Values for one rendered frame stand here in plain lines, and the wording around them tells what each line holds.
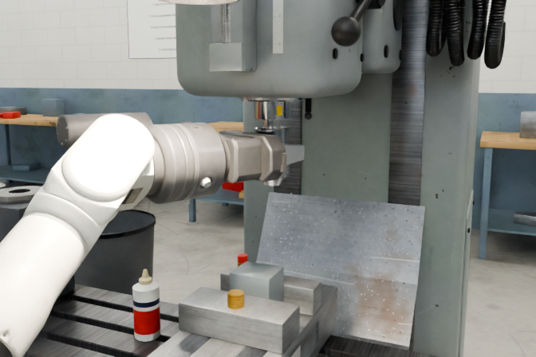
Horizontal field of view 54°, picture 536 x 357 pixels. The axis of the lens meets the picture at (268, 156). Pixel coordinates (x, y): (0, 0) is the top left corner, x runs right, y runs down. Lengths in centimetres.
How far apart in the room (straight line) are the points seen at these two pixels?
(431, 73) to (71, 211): 72
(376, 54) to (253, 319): 39
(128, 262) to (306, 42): 209
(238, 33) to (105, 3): 581
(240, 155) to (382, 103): 47
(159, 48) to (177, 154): 534
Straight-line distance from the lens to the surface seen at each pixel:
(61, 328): 95
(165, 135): 57
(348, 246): 104
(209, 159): 58
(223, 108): 547
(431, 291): 109
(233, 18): 57
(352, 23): 54
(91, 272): 258
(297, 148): 68
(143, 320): 85
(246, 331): 68
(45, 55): 695
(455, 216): 104
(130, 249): 255
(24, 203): 99
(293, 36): 58
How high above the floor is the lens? 133
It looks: 9 degrees down
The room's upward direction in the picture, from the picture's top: straight up
